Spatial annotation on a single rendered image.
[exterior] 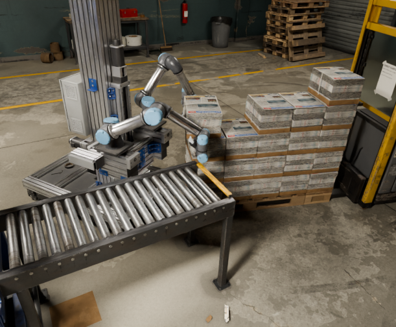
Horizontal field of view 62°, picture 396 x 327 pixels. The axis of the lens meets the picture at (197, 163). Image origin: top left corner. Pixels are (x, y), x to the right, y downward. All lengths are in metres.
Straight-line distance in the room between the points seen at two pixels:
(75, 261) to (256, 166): 1.80
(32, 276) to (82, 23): 1.73
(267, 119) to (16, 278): 2.09
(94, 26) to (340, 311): 2.67
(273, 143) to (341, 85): 0.72
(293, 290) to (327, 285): 0.28
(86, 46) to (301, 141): 1.94
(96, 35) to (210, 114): 1.02
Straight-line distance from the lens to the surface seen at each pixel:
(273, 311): 2.61
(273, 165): 3.10
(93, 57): 2.72
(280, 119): 2.90
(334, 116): 3.14
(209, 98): 2.93
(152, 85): 3.07
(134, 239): 1.91
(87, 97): 2.92
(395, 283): 3.12
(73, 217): 2.07
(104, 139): 2.48
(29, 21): 8.78
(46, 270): 1.88
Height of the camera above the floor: 2.09
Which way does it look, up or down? 32 degrees down
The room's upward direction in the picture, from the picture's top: 2 degrees clockwise
